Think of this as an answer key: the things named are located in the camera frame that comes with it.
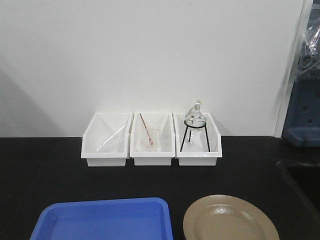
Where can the glass stirring rod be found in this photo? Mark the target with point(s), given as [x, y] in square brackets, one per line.
[112, 143]

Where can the blue plastic tray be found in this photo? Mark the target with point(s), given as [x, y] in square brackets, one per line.
[118, 219]

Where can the glass alcohol lamp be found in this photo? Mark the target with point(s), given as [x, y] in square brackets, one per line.
[194, 119]

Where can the blue equipment behind wall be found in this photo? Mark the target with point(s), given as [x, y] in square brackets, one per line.
[302, 122]

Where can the middle white storage bin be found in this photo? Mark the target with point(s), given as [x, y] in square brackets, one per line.
[166, 151]

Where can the right white storage bin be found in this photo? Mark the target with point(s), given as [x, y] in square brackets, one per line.
[195, 152]

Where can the beige plate with black rim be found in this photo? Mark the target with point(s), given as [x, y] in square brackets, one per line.
[225, 217]

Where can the black sink basin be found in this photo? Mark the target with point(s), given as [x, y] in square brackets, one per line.
[303, 183]

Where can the black wire tripod stand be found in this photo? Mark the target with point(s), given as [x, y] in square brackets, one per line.
[194, 128]

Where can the left white storage bin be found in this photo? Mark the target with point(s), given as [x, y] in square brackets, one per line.
[102, 126]

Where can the clear glass beaker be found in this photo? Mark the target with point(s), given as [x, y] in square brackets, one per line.
[144, 144]

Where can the white storage bin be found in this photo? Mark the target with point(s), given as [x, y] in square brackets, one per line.
[195, 152]
[166, 151]
[102, 126]

